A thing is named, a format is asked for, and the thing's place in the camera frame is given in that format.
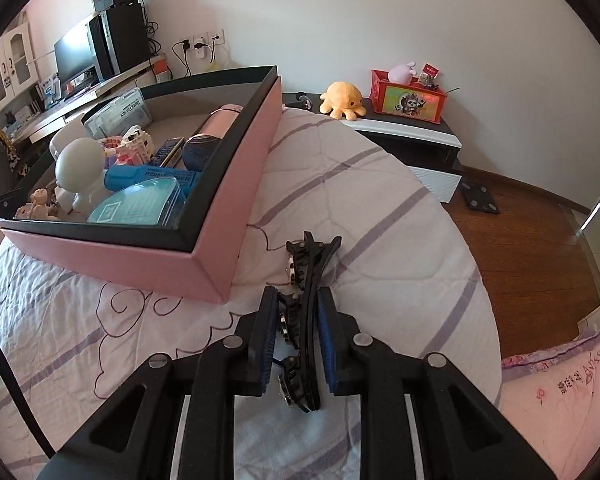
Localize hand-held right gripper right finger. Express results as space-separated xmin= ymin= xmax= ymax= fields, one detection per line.
xmin=316 ymin=286 xmax=558 ymax=480

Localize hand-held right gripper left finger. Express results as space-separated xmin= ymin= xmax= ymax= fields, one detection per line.
xmin=35 ymin=286 xmax=281 ymax=480

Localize small pink doll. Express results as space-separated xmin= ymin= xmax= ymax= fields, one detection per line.
xmin=14 ymin=187 xmax=61 ymax=221

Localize black hair clip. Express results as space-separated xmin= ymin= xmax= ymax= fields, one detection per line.
xmin=278 ymin=231 xmax=342 ymax=413

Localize white figurine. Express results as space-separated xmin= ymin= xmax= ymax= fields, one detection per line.
xmin=49 ymin=129 xmax=106 ymax=211

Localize pink blue block toy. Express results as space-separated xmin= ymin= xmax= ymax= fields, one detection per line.
xmin=101 ymin=135 xmax=127 ymax=167

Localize teal oval case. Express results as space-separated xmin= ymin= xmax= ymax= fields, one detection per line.
xmin=86 ymin=176 xmax=187 ymax=225

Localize pink box with black rim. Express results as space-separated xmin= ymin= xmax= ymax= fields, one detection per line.
xmin=0 ymin=65 xmax=283 ymax=306

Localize white pink block figure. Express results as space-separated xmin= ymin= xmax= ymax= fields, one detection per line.
xmin=120 ymin=127 xmax=155 ymax=165

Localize clear plastic case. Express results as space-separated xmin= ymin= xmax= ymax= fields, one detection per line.
xmin=81 ymin=87 xmax=153 ymax=138

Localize dark blue card box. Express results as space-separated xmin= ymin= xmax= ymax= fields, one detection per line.
xmin=150 ymin=137 xmax=186 ymax=167

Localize pink metallic cylinder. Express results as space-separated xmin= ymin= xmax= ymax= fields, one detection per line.
xmin=182 ymin=104 xmax=243 ymax=171

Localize blue white box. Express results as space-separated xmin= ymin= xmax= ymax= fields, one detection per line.
xmin=39 ymin=74 xmax=62 ymax=106

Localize white glass-door cabinet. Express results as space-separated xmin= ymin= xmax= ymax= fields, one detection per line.
xmin=0 ymin=21 xmax=33 ymax=111

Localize black computer monitor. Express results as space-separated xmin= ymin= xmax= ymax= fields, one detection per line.
xmin=54 ymin=17 xmax=98 ymax=86

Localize white desk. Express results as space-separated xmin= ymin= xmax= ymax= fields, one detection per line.
xmin=10 ymin=55 xmax=176 ymax=143

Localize black bathroom scale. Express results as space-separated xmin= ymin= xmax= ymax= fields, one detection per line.
xmin=460 ymin=183 xmax=501 ymax=216

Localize black computer tower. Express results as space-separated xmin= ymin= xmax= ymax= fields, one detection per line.
xmin=87 ymin=2 xmax=151 ymax=81

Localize low black-top cabinet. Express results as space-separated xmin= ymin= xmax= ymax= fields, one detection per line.
xmin=280 ymin=91 xmax=465 ymax=204

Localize yellow plush octopus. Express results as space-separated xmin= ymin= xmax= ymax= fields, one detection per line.
xmin=320 ymin=81 xmax=367 ymax=121

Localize red storage box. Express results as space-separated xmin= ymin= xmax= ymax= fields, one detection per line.
xmin=371 ymin=69 xmax=448 ymax=125

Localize pink plush toy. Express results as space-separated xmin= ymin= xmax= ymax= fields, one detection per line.
xmin=387 ymin=61 xmax=417 ymax=83

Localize black power cable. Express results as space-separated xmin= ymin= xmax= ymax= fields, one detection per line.
xmin=172 ymin=40 xmax=216 ymax=78

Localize white wall sockets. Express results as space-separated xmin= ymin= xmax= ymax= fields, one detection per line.
xmin=180 ymin=31 xmax=226 ymax=58

